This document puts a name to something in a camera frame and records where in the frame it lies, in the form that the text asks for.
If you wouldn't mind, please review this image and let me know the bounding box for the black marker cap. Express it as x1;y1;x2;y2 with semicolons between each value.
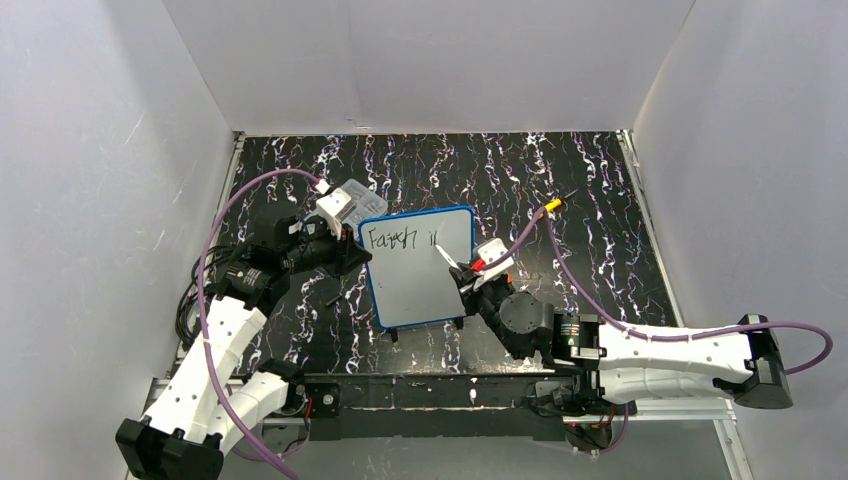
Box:
325;295;342;308

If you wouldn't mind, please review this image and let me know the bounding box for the white marker pen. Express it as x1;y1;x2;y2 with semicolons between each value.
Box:
434;244;459;269

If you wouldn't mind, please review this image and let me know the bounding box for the blue framed whiteboard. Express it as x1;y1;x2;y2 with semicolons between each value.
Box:
358;205;475;329

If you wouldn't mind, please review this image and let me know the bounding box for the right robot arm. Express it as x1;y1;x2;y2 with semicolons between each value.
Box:
449;264;793;412

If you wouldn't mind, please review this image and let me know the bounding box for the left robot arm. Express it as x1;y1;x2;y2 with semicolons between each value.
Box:
115;200;372;479

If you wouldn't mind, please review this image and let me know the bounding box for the clear plastic screw box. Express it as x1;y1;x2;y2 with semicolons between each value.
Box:
341;179;388;226

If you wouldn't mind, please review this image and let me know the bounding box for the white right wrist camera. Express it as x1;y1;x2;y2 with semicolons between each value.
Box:
459;238;514;294

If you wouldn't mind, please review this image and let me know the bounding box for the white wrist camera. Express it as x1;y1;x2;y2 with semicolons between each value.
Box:
459;238;514;294
315;188;353;240

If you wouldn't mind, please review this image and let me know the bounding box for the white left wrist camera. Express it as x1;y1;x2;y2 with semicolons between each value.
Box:
315;188;353;240

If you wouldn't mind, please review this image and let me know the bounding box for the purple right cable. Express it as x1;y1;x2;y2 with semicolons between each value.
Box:
483;205;834;376

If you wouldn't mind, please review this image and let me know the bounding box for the purple cable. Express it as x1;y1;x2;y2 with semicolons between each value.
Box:
194;168;329;480
483;205;834;376

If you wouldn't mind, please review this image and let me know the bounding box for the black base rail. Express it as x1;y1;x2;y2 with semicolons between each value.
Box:
251;372;631;444

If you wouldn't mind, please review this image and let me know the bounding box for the yellow handled tool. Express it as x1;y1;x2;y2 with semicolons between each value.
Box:
544;190;577;213

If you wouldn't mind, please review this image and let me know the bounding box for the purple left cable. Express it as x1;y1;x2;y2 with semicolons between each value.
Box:
194;168;329;480

